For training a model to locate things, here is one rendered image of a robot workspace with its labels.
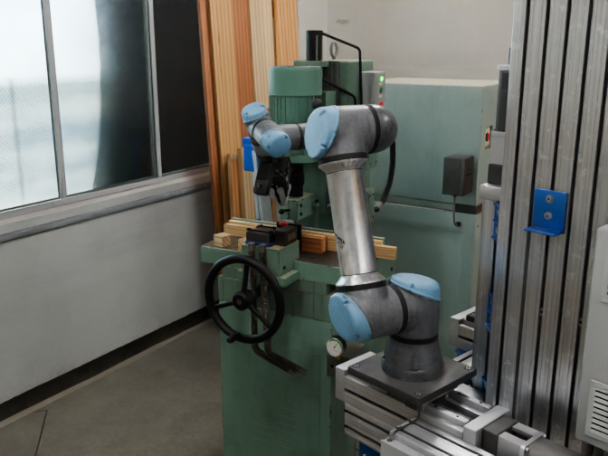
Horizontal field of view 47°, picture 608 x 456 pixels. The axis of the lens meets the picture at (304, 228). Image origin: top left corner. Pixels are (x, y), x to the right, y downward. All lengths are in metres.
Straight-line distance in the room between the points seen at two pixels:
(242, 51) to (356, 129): 2.46
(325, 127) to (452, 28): 3.07
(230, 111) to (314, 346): 1.83
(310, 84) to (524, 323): 1.04
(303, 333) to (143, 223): 1.52
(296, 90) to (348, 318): 0.94
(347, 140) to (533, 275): 0.51
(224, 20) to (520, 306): 2.59
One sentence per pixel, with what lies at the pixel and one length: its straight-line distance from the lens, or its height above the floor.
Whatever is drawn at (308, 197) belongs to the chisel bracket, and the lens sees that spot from 2.41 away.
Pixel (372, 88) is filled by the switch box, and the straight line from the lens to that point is 2.52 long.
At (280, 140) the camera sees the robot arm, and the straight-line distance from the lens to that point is 1.93.
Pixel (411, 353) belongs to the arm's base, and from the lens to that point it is 1.67.
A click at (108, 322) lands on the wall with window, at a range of 3.59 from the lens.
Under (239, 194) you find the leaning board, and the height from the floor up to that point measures 0.79.
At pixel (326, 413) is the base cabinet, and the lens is 2.42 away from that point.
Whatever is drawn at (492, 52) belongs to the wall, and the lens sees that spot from 4.48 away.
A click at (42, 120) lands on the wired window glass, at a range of 3.28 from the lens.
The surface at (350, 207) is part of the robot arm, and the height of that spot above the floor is 1.22.
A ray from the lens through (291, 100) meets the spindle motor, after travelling 2.27.
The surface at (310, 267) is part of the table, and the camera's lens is 2.24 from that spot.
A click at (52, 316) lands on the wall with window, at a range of 3.36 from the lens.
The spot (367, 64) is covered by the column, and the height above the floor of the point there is 1.50.
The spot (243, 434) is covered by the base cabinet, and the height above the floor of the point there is 0.21.
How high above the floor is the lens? 1.58
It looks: 15 degrees down
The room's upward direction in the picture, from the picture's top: straight up
